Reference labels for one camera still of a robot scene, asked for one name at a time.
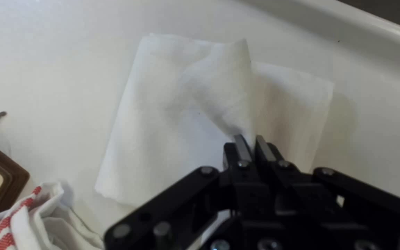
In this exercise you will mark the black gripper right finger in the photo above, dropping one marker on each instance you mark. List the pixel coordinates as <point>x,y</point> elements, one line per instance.
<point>283,178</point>

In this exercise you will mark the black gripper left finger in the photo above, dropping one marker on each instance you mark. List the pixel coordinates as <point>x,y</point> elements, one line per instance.
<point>240,177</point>

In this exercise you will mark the white towel with red stripes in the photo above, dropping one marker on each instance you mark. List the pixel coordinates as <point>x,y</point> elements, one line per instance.
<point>185,99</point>

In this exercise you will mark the folded red striped towel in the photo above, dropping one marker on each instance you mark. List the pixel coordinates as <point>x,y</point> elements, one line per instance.
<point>43,221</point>

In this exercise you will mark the large white tray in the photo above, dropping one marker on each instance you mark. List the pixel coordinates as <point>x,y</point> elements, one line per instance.
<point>64,66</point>

